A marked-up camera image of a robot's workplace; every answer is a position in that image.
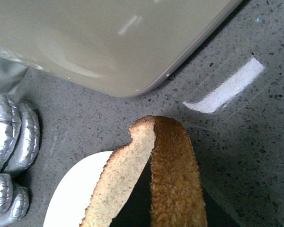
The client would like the beige toaster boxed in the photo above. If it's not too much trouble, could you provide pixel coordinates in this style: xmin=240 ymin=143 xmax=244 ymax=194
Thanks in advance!
xmin=0 ymin=0 xmax=240 ymax=97

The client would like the white round plate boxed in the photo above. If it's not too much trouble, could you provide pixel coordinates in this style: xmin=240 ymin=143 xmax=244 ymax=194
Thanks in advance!
xmin=43 ymin=151 xmax=113 ymax=227

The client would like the upper silver quilted oven mitt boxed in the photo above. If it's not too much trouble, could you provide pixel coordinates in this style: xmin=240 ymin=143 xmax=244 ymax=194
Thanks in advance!
xmin=0 ymin=94 xmax=22 ymax=171

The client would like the silver quilted oven mitt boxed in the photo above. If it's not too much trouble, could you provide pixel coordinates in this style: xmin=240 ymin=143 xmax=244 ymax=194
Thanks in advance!
xmin=0 ymin=94 xmax=22 ymax=171
xmin=0 ymin=102 xmax=40 ymax=227

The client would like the lower silver quilted oven mitt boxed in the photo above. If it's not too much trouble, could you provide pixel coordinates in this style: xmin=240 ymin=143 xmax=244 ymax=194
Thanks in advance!
xmin=0 ymin=102 xmax=40 ymax=227

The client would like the brown bread slice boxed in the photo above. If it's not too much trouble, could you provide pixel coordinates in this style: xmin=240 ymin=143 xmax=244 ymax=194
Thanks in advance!
xmin=81 ymin=116 xmax=207 ymax=227

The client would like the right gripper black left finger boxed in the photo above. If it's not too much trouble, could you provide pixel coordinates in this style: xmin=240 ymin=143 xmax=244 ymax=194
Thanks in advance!
xmin=111 ymin=160 xmax=151 ymax=227

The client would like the grey curtain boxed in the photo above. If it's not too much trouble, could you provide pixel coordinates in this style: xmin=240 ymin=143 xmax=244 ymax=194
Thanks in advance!
xmin=0 ymin=57 xmax=28 ymax=95

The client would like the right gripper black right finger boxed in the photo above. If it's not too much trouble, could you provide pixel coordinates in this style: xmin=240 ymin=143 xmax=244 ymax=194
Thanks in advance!
xmin=203 ymin=189 xmax=239 ymax=227

